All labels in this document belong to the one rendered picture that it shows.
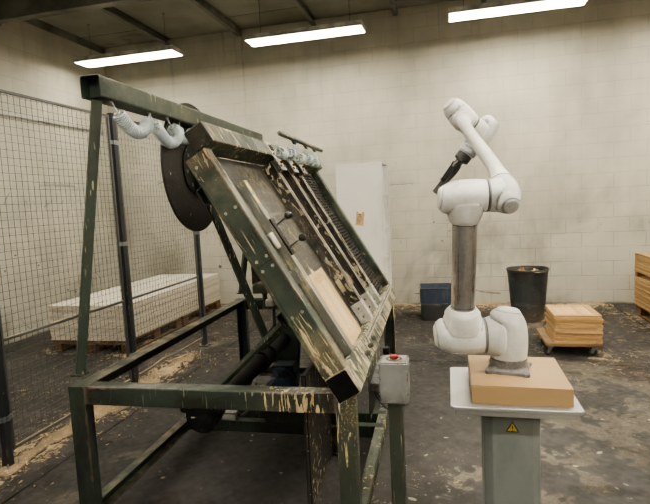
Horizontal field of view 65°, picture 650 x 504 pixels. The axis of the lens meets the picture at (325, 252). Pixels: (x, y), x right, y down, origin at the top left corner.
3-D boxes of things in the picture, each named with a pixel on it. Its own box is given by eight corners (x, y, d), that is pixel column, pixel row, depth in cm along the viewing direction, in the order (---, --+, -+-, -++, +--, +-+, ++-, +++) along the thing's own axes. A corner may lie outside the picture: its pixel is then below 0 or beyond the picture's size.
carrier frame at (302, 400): (363, 571, 222) (355, 386, 214) (82, 543, 251) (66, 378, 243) (397, 387, 436) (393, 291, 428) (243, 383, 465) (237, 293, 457)
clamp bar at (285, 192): (361, 325, 293) (397, 304, 288) (250, 151, 296) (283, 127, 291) (363, 321, 303) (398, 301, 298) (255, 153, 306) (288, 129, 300)
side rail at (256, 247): (323, 380, 216) (345, 368, 214) (184, 161, 219) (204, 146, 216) (326, 375, 222) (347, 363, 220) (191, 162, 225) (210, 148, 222)
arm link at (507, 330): (533, 362, 216) (533, 311, 213) (488, 362, 218) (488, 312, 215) (522, 350, 232) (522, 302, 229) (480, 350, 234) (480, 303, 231)
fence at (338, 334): (345, 355, 239) (352, 351, 239) (236, 184, 242) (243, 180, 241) (347, 352, 244) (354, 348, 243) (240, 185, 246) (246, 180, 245)
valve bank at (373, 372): (400, 421, 237) (398, 371, 235) (369, 420, 240) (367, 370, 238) (405, 383, 286) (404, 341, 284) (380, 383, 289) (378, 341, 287)
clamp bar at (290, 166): (367, 315, 320) (400, 295, 315) (265, 155, 323) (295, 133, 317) (369, 311, 330) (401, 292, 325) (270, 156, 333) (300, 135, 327)
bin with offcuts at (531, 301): (554, 323, 620) (553, 270, 614) (509, 323, 632) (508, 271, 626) (546, 314, 670) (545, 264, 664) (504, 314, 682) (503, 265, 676)
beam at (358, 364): (339, 405, 216) (361, 393, 213) (323, 380, 216) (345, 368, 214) (385, 301, 431) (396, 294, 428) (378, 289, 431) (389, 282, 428)
